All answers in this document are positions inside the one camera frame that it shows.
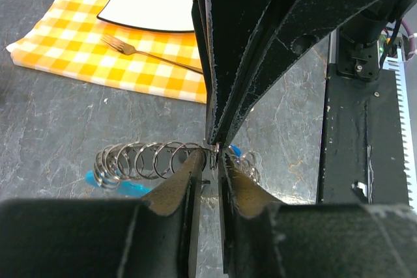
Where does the white cable duct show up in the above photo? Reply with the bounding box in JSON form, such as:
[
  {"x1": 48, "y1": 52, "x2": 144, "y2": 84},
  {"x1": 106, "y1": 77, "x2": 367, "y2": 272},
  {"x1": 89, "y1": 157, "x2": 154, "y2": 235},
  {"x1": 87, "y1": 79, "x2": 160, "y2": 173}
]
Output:
[{"x1": 383, "y1": 48, "x2": 416, "y2": 212}]

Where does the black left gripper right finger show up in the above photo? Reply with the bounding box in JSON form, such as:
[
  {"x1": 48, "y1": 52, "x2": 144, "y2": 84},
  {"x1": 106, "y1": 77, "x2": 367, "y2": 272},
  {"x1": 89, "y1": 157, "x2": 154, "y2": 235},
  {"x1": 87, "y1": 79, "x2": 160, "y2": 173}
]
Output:
[{"x1": 220, "y1": 152, "x2": 416, "y2": 277}]

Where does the large keyring with keys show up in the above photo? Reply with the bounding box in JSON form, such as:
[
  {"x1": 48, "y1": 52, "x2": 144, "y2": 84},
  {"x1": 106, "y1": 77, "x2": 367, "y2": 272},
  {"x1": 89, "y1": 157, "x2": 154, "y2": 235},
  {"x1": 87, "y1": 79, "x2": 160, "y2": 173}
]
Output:
[{"x1": 93, "y1": 141, "x2": 261, "y2": 191}]

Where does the gold fork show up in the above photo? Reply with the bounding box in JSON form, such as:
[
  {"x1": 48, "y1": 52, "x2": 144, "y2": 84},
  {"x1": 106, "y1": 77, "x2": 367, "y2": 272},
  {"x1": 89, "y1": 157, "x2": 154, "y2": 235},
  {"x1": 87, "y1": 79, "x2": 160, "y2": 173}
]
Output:
[{"x1": 102, "y1": 34, "x2": 203, "y2": 74}]

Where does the orange checkered cloth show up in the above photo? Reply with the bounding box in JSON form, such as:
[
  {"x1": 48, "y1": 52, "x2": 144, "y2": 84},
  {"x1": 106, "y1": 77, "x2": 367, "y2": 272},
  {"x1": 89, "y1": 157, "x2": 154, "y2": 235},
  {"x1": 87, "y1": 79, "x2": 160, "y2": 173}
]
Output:
[{"x1": 7, "y1": 0, "x2": 207, "y2": 104}]

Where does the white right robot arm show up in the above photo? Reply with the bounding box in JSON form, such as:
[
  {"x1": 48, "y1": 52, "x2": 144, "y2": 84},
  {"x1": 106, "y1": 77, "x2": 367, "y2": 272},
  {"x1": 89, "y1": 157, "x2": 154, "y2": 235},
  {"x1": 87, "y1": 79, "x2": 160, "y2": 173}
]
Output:
[{"x1": 192, "y1": 0, "x2": 414, "y2": 146}]

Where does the white square plate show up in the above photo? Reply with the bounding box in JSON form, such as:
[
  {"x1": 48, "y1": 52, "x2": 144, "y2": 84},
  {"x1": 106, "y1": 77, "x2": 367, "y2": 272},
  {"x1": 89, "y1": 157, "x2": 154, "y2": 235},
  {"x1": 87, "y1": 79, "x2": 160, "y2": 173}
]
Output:
[{"x1": 97, "y1": 0, "x2": 194, "y2": 33}]

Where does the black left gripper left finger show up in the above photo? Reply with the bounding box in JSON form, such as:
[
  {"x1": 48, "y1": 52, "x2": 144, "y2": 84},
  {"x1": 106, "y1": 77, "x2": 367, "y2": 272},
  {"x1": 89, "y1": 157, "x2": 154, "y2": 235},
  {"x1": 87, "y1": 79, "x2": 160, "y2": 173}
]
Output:
[{"x1": 1, "y1": 149, "x2": 206, "y2": 277}]

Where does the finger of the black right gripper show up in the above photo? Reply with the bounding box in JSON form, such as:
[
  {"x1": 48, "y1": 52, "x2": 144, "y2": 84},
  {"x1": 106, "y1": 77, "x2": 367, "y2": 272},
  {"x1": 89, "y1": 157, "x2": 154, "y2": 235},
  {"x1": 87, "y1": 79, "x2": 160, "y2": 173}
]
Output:
[
  {"x1": 192, "y1": 0, "x2": 215, "y2": 143},
  {"x1": 208, "y1": 0, "x2": 378, "y2": 145}
]

